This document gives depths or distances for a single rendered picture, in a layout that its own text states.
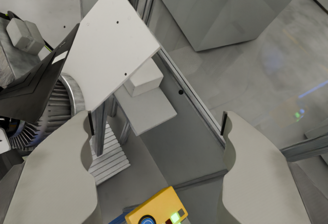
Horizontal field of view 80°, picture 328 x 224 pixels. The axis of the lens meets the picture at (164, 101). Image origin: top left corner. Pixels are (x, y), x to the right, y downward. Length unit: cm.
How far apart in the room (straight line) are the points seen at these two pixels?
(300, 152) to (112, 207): 135
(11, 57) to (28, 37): 8
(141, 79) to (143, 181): 105
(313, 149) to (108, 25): 69
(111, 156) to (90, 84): 112
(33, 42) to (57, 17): 184
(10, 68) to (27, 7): 205
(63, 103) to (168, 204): 44
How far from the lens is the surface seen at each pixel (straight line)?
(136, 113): 97
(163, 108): 101
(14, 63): 78
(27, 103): 36
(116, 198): 173
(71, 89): 65
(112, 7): 65
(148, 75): 95
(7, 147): 60
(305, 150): 73
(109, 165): 167
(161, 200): 68
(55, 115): 62
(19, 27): 83
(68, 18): 263
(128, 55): 57
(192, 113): 99
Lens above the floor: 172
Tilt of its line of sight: 57 degrees down
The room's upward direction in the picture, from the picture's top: 32 degrees clockwise
